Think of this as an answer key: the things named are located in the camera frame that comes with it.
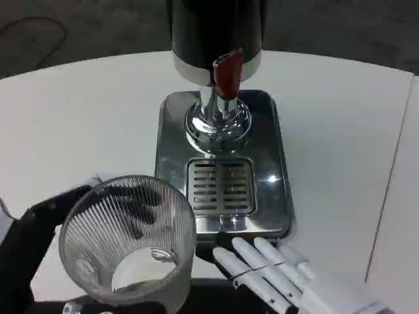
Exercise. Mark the steel drip tray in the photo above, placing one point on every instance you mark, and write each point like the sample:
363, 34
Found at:
268, 157

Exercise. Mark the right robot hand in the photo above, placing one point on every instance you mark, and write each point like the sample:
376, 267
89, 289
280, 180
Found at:
262, 271

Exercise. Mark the black steel drink dispenser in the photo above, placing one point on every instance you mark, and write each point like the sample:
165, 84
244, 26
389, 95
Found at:
216, 26

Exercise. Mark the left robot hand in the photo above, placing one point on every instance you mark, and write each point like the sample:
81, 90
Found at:
46, 212

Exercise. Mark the slotted steel drip grid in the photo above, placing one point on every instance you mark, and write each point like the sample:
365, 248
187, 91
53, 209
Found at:
221, 186

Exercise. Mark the clear ribbed glass cup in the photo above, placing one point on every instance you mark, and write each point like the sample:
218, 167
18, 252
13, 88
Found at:
131, 261

